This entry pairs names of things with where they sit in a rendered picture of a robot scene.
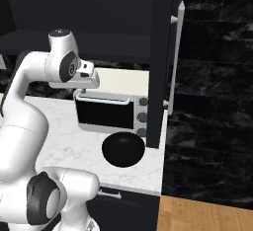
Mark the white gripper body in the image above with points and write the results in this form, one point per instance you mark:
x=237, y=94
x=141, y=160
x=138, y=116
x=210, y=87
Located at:
x=82, y=82

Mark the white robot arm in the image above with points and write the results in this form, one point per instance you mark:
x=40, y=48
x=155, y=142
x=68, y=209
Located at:
x=23, y=129

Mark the black bowl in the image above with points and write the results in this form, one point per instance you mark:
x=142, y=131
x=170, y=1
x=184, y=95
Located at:
x=123, y=149

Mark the dark open cabinet door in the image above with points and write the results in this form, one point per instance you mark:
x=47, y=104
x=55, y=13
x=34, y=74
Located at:
x=161, y=60

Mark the silver toaster oven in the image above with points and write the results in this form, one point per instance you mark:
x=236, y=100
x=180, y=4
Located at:
x=112, y=113

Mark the grey toaster oven knob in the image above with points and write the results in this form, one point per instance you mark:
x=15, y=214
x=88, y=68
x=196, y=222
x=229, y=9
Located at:
x=143, y=101
x=142, y=117
x=142, y=132

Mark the dark drawer front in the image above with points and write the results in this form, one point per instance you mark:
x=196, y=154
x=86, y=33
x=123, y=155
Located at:
x=131, y=213

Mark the dark open wall cabinet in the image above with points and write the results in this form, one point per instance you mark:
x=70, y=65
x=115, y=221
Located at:
x=99, y=17

